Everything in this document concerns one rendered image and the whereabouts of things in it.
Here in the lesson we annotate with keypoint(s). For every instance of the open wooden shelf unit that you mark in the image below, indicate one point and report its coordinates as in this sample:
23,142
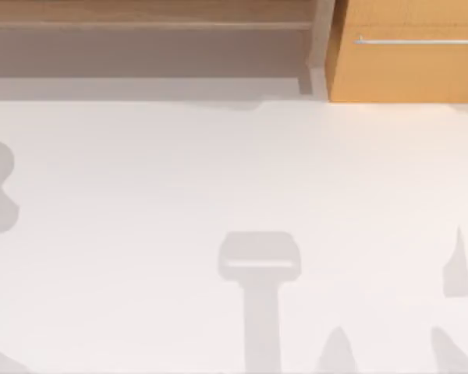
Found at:
148,46

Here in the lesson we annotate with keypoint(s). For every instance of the wooden cupboard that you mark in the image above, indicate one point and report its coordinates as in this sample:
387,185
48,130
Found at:
405,74

